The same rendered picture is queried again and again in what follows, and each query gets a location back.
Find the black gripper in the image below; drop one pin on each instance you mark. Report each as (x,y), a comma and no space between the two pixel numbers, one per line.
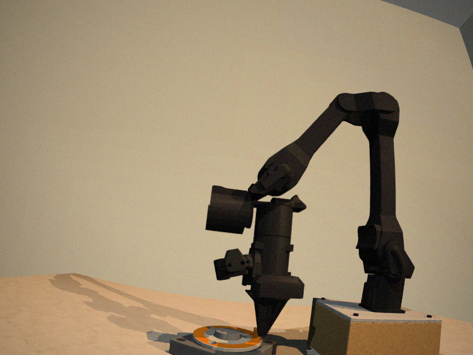
(271,289)

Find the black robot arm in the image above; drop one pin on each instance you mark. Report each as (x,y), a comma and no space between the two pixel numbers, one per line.
(380,241)

